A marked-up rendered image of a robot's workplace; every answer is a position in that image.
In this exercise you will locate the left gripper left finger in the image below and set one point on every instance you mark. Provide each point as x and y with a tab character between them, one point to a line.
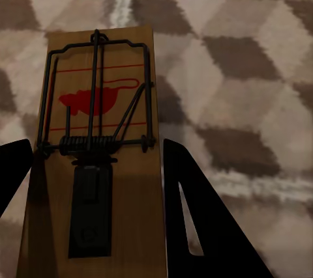
15	161

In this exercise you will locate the mousetrap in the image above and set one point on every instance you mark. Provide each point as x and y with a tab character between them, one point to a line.
94	204

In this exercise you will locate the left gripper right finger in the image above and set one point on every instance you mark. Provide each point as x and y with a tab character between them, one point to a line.
227	251

